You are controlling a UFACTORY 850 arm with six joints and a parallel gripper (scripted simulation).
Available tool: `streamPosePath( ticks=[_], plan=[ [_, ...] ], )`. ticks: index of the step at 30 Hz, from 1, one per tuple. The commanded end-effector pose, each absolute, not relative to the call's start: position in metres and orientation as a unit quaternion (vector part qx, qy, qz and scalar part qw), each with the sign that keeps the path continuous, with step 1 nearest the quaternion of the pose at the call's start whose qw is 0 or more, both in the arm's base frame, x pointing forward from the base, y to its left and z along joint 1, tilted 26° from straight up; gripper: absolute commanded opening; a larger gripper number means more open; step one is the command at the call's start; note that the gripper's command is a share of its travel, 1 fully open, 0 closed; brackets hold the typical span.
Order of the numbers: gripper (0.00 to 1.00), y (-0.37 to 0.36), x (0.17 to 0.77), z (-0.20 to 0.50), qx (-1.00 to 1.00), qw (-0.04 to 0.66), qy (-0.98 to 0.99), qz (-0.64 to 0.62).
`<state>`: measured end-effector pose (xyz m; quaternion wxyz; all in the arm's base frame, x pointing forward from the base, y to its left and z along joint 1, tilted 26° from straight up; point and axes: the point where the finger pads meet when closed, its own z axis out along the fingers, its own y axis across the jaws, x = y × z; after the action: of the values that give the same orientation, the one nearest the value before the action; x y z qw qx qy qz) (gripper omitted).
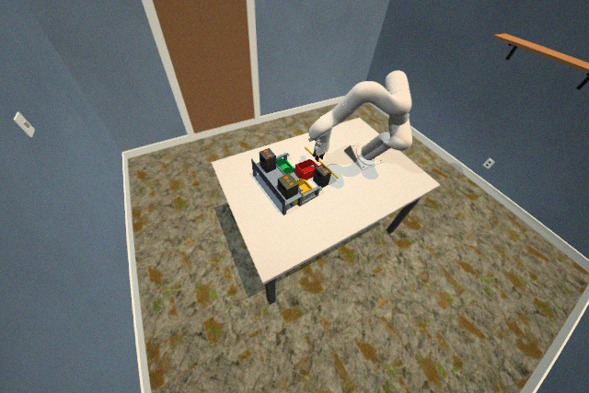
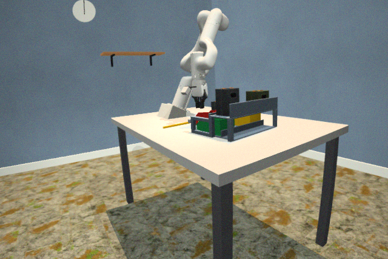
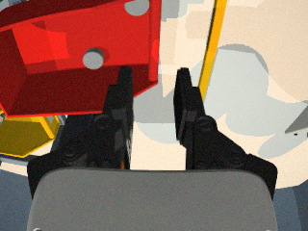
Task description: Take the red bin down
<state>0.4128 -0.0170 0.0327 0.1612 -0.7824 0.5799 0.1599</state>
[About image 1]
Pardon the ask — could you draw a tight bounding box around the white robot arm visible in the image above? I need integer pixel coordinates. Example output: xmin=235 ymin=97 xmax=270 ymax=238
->
xmin=308 ymin=71 xmax=412 ymax=165

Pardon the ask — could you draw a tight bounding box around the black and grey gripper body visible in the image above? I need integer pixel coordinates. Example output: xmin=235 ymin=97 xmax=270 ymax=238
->
xmin=314 ymin=140 xmax=329 ymax=156

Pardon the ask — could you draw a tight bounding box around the dark grey metal shelf rack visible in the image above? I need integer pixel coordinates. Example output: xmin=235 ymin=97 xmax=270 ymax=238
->
xmin=251 ymin=158 xmax=322 ymax=215

